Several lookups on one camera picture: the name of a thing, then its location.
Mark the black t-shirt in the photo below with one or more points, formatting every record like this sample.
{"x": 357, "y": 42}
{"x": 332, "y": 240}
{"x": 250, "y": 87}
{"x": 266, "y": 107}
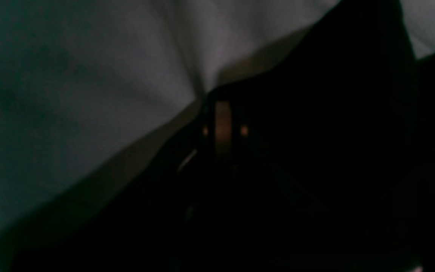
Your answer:
{"x": 351, "y": 111}

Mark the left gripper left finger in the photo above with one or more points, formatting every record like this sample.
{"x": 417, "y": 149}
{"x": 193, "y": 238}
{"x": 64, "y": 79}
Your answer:
{"x": 150, "y": 225}

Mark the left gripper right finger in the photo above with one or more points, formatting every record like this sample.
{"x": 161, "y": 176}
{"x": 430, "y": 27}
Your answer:
{"x": 286, "y": 226}

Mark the light blue table cloth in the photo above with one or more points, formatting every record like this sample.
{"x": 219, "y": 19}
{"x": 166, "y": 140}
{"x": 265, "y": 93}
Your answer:
{"x": 91, "y": 90}

